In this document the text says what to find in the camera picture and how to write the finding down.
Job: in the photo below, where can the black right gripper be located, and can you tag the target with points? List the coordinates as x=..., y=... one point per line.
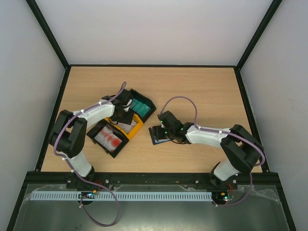
x=157, y=133

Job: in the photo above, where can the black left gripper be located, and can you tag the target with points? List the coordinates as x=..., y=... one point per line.
x=128, y=120

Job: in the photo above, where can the blue leather card holder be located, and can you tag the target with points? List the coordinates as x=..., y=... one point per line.
x=158, y=135

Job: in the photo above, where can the black bin with teal cards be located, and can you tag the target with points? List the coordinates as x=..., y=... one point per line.
x=143, y=99

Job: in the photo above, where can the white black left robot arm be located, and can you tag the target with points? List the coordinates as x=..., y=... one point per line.
x=69, y=131

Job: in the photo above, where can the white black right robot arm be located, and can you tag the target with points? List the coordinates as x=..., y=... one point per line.
x=242, y=150

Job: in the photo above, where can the white red card stack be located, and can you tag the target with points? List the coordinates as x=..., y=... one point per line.
x=127, y=127

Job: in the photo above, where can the teal card stack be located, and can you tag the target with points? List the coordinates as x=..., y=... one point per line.
x=140, y=108

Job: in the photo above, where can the black bin with red cards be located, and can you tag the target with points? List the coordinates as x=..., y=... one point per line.
x=98, y=127

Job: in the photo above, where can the red patterned card stack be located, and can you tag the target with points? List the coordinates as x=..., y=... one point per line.
x=108, y=139

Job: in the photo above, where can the yellow plastic bin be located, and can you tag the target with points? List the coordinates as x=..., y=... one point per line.
x=136, y=118

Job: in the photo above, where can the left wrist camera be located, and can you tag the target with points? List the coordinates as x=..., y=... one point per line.
x=127, y=106

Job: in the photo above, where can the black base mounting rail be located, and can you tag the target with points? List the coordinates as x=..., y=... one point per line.
x=199, y=181

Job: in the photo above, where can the light blue slotted cable duct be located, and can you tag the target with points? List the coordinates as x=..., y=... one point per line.
x=121, y=196

